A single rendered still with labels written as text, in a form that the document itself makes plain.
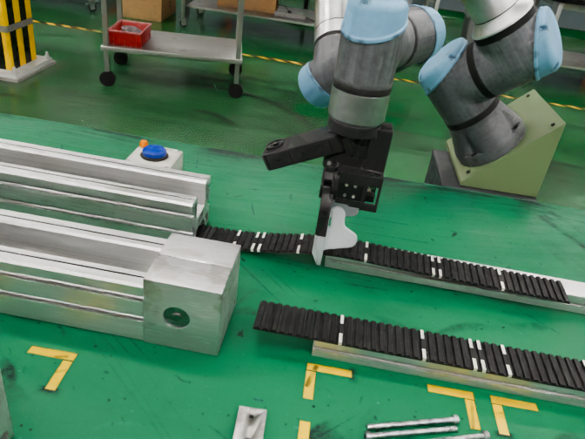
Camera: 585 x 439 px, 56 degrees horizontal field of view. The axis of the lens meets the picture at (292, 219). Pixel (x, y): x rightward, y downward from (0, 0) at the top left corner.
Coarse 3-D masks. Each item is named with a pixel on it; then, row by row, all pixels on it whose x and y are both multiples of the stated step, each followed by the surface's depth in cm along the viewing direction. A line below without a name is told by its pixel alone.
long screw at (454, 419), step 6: (414, 420) 60; (420, 420) 60; (426, 420) 60; (432, 420) 60; (438, 420) 60; (444, 420) 60; (450, 420) 60; (456, 420) 60; (366, 426) 58; (372, 426) 58; (378, 426) 58; (384, 426) 58; (390, 426) 59; (396, 426) 59; (402, 426) 59; (408, 426) 59
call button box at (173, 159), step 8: (136, 152) 94; (168, 152) 96; (176, 152) 96; (128, 160) 92; (136, 160) 92; (144, 160) 92; (152, 160) 92; (160, 160) 93; (168, 160) 93; (176, 160) 94; (176, 168) 95
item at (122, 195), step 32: (0, 160) 86; (32, 160) 86; (64, 160) 85; (96, 160) 85; (0, 192) 80; (32, 192) 80; (64, 192) 80; (96, 192) 78; (128, 192) 78; (160, 192) 79; (192, 192) 85; (96, 224) 81; (128, 224) 80; (160, 224) 79; (192, 224) 80
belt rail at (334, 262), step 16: (368, 272) 82; (384, 272) 82; (400, 272) 82; (448, 288) 82; (464, 288) 82; (480, 288) 81; (576, 288) 81; (544, 304) 81; (560, 304) 81; (576, 304) 81
